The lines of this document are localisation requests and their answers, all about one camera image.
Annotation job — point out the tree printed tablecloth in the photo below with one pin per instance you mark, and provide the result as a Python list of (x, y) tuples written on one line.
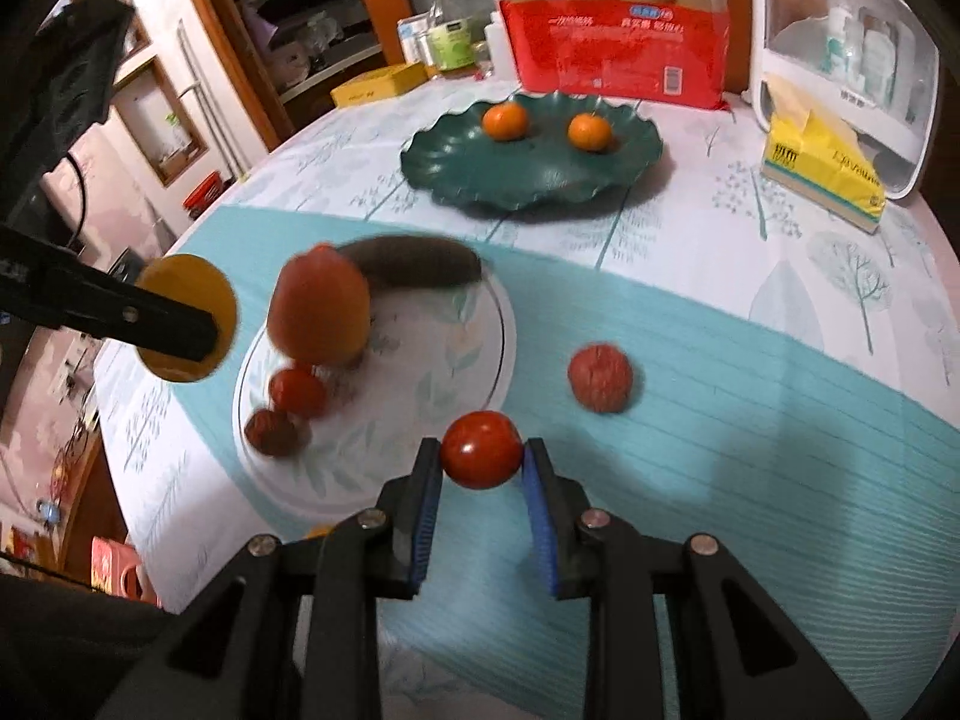
[(750, 405)]

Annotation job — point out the dark brown wrinkled walnut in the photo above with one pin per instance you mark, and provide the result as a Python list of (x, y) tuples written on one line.
[(274, 433)]

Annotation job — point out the small red tomato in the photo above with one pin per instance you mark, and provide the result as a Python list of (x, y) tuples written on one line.
[(298, 391)]

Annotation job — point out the red paper cup package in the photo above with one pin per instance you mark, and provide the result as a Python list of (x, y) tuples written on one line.
[(600, 45)]

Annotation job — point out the reddish wrinkled walnut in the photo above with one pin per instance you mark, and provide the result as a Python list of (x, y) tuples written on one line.
[(600, 379)]

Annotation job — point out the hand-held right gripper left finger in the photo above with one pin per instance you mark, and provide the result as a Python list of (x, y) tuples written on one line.
[(426, 517)]

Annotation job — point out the red plastic stool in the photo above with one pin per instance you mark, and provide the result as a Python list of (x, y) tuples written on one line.
[(120, 570)]

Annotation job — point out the small white bottle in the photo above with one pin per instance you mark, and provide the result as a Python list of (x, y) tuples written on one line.
[(499, 41)]

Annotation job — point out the yellow tissue pack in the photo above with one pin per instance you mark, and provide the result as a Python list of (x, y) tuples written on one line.
[(817, 165)]

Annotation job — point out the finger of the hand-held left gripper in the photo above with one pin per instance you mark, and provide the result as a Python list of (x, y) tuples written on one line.
[(105, 304)]

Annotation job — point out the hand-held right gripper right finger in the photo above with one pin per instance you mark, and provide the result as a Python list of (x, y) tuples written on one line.
[(541, 532)]

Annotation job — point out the flat yellow box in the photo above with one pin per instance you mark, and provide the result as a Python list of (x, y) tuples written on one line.
[(379, 82)]

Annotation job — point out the red plastic basket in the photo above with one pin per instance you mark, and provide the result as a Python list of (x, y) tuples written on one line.
[(204, 195)]

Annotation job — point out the large yellow orange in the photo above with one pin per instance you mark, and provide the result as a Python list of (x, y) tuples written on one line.
[(191, 285)]

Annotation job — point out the large red tomato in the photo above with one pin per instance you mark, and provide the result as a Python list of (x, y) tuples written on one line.
[(481, 450)]

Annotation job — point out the red yellow mango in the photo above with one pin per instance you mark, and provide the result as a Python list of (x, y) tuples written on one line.
[(319, 311)]

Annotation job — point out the dark green wavy plate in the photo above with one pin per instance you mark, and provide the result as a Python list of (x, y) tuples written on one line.
[(480, 172)]

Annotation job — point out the white plastic organizer box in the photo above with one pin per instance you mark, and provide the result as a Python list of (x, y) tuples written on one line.
[(847, 52)]

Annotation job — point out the dark brown elongated object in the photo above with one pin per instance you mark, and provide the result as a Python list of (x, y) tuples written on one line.
[(420, 262)]

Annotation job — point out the clear bottle with green label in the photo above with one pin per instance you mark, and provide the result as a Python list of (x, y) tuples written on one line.
[(448, 34)]

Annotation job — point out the wooden glass cabinet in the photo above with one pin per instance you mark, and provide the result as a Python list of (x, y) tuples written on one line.
[(247, 75)]

